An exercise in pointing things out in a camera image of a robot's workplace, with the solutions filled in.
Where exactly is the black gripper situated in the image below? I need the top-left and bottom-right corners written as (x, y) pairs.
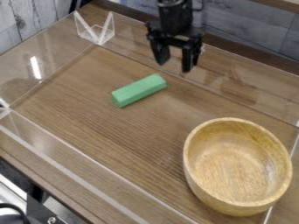
top-left (145, 0), bottom-right (202, 73)

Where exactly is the green rectangular block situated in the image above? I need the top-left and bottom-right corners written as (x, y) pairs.
top-left (110, 73), bottom-right (166, 108)

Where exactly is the round wooden bowl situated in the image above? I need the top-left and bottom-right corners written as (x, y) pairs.
top-left (181, 117), bottom-right (293, 216)

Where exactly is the clear acrylic corner bracket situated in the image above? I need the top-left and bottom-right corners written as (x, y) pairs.
top-left (73, 11), bottom-right (114, 46)

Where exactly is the clear acrylic enclosure wall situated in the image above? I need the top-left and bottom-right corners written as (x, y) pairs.
top-left (0, 16), bottom-right (299, 224)

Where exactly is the black metal clamp bracket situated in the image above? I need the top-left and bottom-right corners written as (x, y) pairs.
top-left (25, 194), bottom-right (60, 224)

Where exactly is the black cable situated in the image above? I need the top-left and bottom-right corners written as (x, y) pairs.
top-left (0, 203), bottom-right (23, 224)

